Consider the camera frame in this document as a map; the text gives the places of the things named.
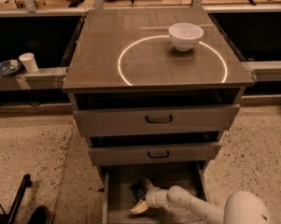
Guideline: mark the black stand leg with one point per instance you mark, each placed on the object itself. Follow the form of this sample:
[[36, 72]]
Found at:
[[25, 183]]

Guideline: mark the black top drawer handle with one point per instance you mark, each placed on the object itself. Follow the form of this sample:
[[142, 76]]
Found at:
[[158, 120]]

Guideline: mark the dark rxbar blueberry bar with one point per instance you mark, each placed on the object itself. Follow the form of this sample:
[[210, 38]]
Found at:
[[138, 190]]

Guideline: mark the black round base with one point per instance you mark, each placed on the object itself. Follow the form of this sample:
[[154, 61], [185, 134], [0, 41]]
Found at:
[[40, 216]]

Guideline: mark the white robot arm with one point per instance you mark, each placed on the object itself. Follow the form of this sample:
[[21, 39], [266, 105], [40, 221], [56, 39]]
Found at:
[[242, 207]]

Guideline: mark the top grey drawer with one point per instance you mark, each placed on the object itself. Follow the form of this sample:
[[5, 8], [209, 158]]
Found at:
[[131, 121]]

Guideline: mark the grey drawer cabinet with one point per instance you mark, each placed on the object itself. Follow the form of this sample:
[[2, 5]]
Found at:
[[125, 59]]

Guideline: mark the dark round plate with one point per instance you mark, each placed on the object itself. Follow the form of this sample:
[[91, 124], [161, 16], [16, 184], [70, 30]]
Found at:
[[10, 68]]

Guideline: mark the white paper cup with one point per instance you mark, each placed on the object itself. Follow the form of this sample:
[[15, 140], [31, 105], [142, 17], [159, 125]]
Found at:
[[28, 60]]

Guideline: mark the middle grey drawer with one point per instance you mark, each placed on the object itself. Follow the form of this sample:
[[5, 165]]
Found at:
[[107, 156]]

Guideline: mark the white ceramic bowl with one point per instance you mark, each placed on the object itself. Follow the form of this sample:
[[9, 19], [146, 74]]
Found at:
[[184, 36]]

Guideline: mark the black middle drawer handle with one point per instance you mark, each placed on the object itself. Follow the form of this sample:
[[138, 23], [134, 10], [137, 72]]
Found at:
[[158, 155]]

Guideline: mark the bottom grey drawer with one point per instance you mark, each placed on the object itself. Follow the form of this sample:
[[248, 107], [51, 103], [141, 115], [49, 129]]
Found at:
[[118, 199]]

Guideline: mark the black drawer handle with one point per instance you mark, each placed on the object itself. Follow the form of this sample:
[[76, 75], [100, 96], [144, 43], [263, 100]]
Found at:
[[158, 155], [158, 120]]

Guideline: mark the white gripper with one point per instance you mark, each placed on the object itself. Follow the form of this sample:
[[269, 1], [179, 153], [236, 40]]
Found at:
[[151, 196]]

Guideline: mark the grey drawer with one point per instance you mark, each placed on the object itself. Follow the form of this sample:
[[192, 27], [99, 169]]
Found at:
[[131, 121], [118, 199], [107, 156]]

